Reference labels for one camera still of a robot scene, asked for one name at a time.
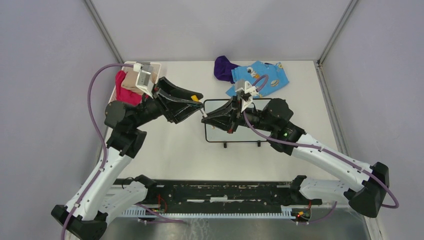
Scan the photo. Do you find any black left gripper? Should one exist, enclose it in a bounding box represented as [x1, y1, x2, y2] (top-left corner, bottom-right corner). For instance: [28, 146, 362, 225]
[131, 76, 205, 129]

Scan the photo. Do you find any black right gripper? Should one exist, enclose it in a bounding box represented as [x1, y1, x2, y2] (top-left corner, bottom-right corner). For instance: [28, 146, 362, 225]
[202, 93, 276, 133]

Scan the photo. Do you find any white whiteboard black frame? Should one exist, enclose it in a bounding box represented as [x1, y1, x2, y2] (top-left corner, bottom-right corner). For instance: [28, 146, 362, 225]
[202, 97, 273, 149]

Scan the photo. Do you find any white marker pen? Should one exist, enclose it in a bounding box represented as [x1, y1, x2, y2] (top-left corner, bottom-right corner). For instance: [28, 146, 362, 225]
[191, 95, 209, 119]

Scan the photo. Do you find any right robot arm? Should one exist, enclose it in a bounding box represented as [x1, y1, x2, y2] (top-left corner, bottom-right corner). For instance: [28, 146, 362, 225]
[201, 96, 392, 218]

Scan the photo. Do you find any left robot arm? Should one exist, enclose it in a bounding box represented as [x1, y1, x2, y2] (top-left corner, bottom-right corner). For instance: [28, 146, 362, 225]
[51, 77, 204, 240]

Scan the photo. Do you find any pink cloth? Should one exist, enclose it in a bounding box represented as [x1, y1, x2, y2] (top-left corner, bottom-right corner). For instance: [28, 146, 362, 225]
[115, 69, 149, 106]

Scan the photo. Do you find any beige folded cloth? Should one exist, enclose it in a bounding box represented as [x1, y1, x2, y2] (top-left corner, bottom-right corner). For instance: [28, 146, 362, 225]
[121, 70, 158, 95]

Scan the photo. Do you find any purple cloth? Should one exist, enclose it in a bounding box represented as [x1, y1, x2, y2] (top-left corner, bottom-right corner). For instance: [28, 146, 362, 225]
[213, 55, 239, 84]

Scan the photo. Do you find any blue patterned cloth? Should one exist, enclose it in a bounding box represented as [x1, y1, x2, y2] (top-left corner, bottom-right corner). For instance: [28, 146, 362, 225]
[231, 61, 289, 99]

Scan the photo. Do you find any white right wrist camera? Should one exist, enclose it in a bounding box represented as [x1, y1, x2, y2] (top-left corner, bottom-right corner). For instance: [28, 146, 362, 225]
[234, 80, 259, 113]

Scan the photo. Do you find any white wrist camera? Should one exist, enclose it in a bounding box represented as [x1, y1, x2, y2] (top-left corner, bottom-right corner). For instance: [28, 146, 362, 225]
[133, 62, 155, 97]
[234, 80, 259, 113]

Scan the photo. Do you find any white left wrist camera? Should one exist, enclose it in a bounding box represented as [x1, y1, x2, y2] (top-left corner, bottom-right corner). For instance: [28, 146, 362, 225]
[133, 62, 155, 97]

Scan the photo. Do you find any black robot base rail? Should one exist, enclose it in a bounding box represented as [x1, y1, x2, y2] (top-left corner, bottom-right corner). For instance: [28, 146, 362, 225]
[123, 179, 323, 221]

